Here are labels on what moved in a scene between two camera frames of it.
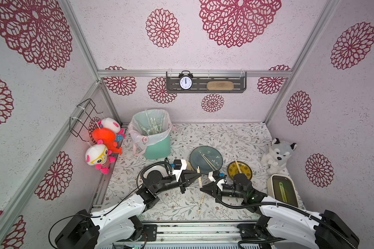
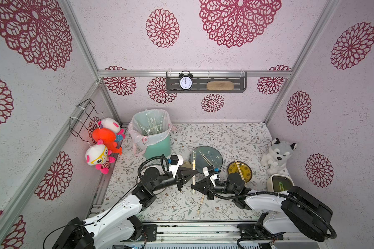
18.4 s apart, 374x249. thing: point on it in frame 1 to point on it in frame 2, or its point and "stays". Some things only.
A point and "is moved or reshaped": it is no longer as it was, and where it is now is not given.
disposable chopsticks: x=200 y=179 is moved or reshaped
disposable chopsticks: x=214 y=168 stays
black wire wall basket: x=80 y=123 stays
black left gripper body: x=170 y=182 stays
